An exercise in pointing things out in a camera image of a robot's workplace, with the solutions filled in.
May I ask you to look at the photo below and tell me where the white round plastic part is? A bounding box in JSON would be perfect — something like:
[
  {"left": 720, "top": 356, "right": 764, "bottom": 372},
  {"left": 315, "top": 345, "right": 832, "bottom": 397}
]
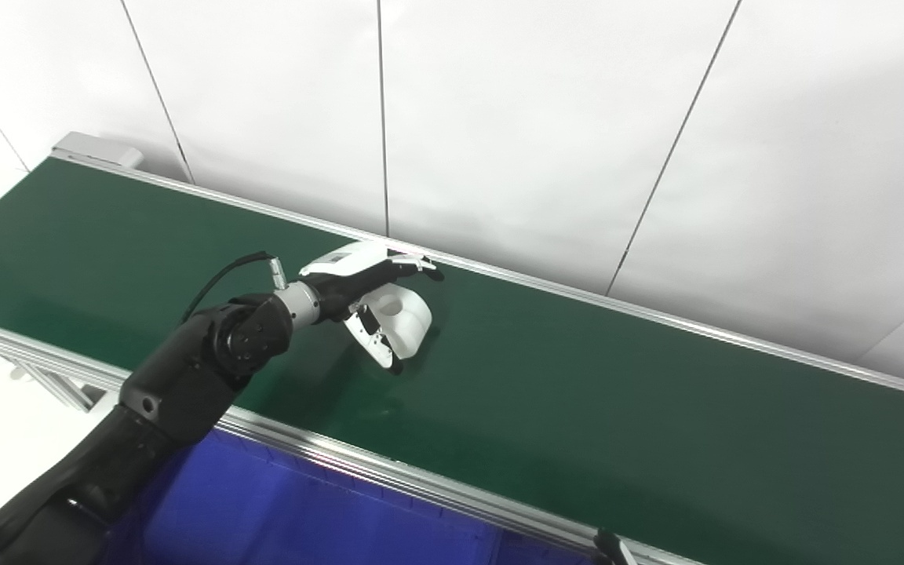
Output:
[{"left": 358, "top": 282, "right": 433, "bottom": 362}]

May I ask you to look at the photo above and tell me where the aluminium conveyor support strut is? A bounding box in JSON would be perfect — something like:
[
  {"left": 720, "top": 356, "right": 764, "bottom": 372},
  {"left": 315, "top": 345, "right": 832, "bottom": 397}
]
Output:
[{"left": 9, "top": 357, "right": 97, "bottom": 414}]

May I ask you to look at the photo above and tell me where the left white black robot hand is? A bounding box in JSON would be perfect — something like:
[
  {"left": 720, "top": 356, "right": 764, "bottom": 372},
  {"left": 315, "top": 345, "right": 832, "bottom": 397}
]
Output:
[{"left": 299, "top": 240, "right": 446, "bottom": 376}]

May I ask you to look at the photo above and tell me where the green conveyor belt aluminium frame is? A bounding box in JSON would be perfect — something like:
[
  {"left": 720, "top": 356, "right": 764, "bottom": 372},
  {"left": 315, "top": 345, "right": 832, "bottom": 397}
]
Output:
[{"left": 0, "top": 153, "right": 904, "bottom": 565}]

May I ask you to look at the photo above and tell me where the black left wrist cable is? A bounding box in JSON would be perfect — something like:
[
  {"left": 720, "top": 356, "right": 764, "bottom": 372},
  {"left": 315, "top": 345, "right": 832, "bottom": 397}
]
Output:
[{"left": 183, "top": 251, "right": 290, "bottom": 324}]

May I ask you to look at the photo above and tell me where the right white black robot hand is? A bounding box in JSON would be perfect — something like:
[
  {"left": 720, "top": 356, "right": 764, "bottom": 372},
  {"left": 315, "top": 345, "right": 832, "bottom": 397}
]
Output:
[{"left": 593, "top": 529, "right": 635, "bottom": 565}]

